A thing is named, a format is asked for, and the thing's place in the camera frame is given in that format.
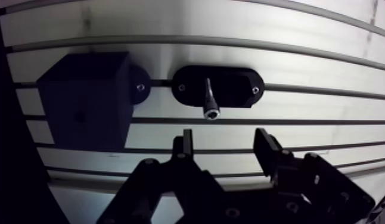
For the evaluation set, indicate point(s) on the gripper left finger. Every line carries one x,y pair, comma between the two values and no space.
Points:
183,175

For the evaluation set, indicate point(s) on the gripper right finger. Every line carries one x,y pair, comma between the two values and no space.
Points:
308,184

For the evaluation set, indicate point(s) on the steel bolt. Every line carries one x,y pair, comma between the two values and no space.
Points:
210,101

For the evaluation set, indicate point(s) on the black oval holder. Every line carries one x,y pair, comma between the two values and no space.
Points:
230,86

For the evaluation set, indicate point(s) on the dark blue-grey block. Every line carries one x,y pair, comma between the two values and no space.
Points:
86,100

